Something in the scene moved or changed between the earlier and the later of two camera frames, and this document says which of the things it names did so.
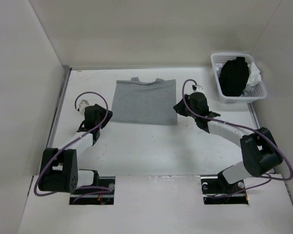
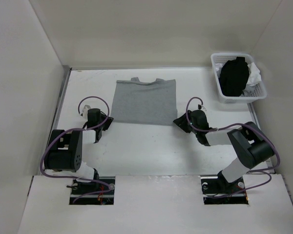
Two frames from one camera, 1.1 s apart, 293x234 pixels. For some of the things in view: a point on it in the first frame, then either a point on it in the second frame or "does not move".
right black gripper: x=179 y=108 to x=181 y=122
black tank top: x=234 y=76 does not move
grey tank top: x=152 y=103 does not move
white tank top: x=254 y=77 does not move
